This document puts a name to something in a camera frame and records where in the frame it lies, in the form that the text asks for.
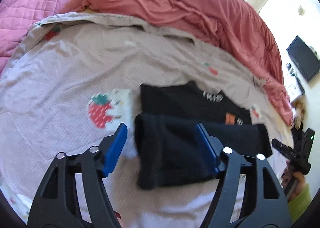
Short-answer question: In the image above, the pink quilted blanket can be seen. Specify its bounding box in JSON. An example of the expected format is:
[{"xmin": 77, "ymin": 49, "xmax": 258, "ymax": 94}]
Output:
[{"xmin": 0, "ymin": 0, "xmax": 83, "ymax": 73}]

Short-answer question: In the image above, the strawberry printed bed sheet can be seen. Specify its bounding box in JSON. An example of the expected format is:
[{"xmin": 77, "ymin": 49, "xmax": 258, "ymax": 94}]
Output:
[{"xmin": 0, "ymin": 11, "xmax": 295, "ymax": 228}]

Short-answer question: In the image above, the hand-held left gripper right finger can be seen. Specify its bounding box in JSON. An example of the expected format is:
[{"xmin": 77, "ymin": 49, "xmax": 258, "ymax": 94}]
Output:
[{"xmin": 195, "ymin": 123, "xmax": 293, "ymax": 228}]

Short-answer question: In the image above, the black t-shirt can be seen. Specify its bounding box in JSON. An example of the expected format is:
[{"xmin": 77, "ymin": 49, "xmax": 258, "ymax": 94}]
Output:
[{"xmin": 135, "ymin": 80, "xmax": 273, "ymax": 190}]

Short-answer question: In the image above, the black television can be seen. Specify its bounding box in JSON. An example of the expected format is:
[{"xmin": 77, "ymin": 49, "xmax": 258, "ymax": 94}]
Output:
[{"xmin": 286, "ymin": 35, "xmax": 320, "ymax": 83}]

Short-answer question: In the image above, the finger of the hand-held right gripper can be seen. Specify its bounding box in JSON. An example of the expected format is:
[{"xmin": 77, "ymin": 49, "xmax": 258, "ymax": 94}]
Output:
[{"xmin": 271, "ymin": 139, "xmax": 300, "ymax": 161}]

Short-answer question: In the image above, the person's left hand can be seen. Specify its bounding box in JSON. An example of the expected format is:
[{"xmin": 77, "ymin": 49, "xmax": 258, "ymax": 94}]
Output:
[{"xmin": 112, "ymin": 211, "xmax": 125, "ymax": 228}]

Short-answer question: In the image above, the person's right hand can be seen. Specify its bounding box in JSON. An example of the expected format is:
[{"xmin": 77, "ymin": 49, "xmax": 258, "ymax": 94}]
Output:
[{"xmin": 281, "ymin": 162, "xmax": 307, "ymax": 202}]

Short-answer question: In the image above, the coral red duvet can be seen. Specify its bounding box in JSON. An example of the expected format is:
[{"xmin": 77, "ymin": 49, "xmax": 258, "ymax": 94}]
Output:
[{"xmin": 79, "ymin": 0, "xmax": 294, "ymax": 127}]

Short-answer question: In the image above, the person's green sleeved right forearm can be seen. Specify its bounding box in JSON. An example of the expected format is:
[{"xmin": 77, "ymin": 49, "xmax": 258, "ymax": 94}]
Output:
[{"xmin": 287, "ymin": 183, "xmax": 312, "ymax": 223}]

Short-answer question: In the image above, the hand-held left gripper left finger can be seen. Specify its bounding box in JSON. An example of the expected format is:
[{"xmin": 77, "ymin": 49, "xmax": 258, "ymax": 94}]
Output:
[{"xmin": 27, "ymin": 123, "xmax": 128, "ymax": 228}]

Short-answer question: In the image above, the brown fluffy object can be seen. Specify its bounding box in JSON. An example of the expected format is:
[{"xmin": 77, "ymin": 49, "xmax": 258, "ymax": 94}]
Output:
[{"xmin": 291, "ymin": 99, "xmax": 307, "ymax": 128}]

